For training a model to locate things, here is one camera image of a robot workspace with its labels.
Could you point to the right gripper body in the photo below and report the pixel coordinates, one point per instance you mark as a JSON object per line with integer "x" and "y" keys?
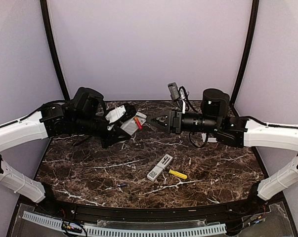
{"x": 177, "y": 128}

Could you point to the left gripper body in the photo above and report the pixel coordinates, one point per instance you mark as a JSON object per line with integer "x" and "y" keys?
{"x": 106, "y": 140}

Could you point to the grey remote control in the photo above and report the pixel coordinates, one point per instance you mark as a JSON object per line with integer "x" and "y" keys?
{"x": 130, "y": 126}

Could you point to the red orange AAA battery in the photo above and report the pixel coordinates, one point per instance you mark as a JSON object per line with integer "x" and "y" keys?
{"x": 138, "y": 123}

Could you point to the white remote control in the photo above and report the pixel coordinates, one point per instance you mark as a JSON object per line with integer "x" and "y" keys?
{"x": 159, "y": 167}

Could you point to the yellow handled screwdriver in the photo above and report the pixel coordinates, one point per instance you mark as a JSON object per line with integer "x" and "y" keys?
{"x": 176, "y": 173}

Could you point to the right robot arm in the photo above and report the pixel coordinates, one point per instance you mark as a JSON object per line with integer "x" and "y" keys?
{"x": 236, "y": 132}

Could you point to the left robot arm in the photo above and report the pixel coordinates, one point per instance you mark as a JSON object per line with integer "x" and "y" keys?
{"x": 85, "y": 114}

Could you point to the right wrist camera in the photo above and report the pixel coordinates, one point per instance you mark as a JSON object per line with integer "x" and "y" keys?
{"x": 174, "y": 92}

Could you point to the black front rail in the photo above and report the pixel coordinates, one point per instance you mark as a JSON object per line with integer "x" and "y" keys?
{"x": 92, "y": 214}

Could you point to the white slotted cable duct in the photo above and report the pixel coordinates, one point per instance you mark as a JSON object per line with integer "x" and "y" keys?
{"x": 104, "y": 228}

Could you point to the right black frame post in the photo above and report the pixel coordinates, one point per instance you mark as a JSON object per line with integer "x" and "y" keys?
{"x": 246, "y": 52}

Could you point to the black frame post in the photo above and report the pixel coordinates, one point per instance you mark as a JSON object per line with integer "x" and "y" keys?
{"x": 246, "y": 52}
{"x": 52, "y": 49}

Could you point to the left black frame post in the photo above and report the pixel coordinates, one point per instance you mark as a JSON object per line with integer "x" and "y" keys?
{"x": 52, "y": 49}

